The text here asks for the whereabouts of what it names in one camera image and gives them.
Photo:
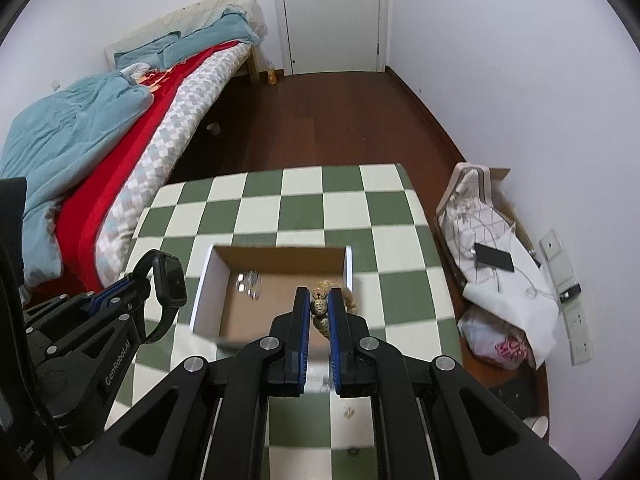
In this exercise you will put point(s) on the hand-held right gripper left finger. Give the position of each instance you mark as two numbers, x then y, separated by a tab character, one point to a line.
302	342

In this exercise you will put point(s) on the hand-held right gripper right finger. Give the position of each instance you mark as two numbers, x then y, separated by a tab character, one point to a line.
335	342

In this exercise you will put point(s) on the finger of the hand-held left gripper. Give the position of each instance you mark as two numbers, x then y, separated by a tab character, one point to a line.
112	321
117	290

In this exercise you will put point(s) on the white cardboard box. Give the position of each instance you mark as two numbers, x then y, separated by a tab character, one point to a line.
280	305

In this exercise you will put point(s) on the black smartwatch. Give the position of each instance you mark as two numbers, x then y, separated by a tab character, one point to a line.
169	280

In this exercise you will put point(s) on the silver jewelry piece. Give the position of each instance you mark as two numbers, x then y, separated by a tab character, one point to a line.
250	282

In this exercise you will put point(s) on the bed with red sheet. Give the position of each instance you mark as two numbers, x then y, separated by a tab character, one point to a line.
120	160

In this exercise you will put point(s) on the green white checkered tablecloth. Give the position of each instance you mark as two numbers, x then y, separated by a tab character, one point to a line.
300	210

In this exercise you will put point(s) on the white plastic bag red print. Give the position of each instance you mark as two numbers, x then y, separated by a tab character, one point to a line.
492	342

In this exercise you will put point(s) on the large teal quilt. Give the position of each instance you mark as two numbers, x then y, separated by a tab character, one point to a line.
65	125

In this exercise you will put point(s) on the grey white diamond-pattern bedsheet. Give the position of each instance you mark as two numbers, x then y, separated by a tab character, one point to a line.
180	125

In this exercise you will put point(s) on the beige quilted handbag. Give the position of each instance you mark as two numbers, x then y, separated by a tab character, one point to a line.
462	215

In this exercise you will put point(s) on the black smartphone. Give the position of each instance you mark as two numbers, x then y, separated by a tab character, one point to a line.
494	257

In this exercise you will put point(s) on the white cloth bag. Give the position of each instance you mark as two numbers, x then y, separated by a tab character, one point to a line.
520	305

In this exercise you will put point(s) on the small dark floor object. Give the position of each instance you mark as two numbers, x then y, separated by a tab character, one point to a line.
214	127

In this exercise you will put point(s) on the white power strip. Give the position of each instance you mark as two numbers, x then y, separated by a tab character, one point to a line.
575	320

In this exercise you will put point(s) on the black charger plug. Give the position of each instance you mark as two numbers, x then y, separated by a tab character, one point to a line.
571	292

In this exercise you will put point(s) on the plastic bottle with yellow liquid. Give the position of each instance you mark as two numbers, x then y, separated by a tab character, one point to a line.
272	74

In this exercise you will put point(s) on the folded teal blanket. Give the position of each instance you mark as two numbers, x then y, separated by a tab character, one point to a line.
210	35

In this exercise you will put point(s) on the beige bed headboard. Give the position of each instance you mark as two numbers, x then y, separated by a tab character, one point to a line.
200	12

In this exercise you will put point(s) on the white door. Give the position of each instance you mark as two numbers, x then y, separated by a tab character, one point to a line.
332	15

